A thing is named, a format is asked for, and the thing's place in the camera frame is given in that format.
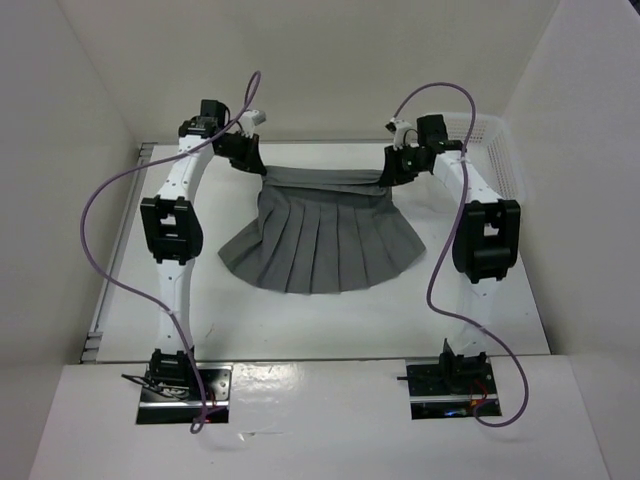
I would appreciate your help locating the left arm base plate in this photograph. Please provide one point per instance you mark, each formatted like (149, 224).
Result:
(176, 402)

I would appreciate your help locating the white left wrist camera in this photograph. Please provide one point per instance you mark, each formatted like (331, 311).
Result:
(249, 121)

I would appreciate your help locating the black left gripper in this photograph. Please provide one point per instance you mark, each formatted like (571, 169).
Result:
(252, 162)

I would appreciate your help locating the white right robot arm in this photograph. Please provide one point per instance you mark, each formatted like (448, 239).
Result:
(483, 241)

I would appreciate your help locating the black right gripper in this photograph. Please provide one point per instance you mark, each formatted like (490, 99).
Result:
(393, 173)

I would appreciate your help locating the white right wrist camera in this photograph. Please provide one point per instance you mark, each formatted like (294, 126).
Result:
(400, 130)

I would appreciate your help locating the grey skirt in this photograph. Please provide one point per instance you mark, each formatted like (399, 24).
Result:
(322, 232)

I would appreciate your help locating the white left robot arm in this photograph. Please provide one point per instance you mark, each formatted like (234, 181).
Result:
(174, 235)

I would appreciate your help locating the white plastic mesh basket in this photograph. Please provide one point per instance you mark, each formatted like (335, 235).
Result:
(492, 152)

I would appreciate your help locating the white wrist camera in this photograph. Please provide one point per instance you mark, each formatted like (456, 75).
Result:
(400, 130)
(249, 121)

